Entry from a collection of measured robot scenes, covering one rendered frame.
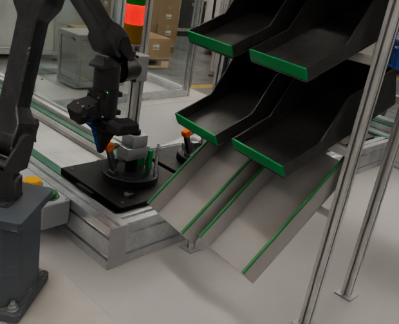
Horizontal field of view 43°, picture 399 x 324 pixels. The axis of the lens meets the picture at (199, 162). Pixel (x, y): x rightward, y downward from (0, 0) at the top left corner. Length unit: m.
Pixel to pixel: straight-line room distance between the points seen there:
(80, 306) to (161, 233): 0.27
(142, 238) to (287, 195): 0.35
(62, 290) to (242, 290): 0.37
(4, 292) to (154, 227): 0.36
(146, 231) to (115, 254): 0.09
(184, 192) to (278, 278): 0.30
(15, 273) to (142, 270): 0.29
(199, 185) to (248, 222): 0.15
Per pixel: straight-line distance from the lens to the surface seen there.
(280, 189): 0.99
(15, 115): 0.89
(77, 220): 1.16
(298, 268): 1.25
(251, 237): 0.96
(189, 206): 1.04
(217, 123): 0.98
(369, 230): 1.12
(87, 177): 1.25
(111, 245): 1.08
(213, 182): 1.05
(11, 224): 0.87
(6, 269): 0.94
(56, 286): 1.07
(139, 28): 1.38
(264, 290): 1.14
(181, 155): 1.40
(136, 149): 1.22
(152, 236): 1.16
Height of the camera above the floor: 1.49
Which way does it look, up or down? 22 degrees down
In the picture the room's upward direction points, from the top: 10 degrees clockwise
